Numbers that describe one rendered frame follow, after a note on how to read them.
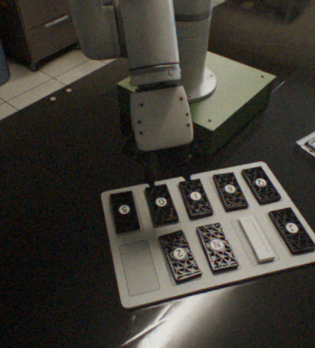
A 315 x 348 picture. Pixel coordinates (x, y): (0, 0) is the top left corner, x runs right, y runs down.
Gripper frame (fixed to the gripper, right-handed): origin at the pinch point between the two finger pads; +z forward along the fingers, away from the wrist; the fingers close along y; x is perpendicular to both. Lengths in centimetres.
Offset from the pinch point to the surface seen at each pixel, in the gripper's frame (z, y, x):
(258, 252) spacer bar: 17.0, -14.4, 4.1
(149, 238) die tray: 13.3, 4.7, -3.9
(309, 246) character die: 17.7, -24.2, 5.1
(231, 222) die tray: 13.5, -12.7, -3.5
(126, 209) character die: 8.2, 7.7, -9.5
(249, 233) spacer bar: 14.7, -14.5, 0.5
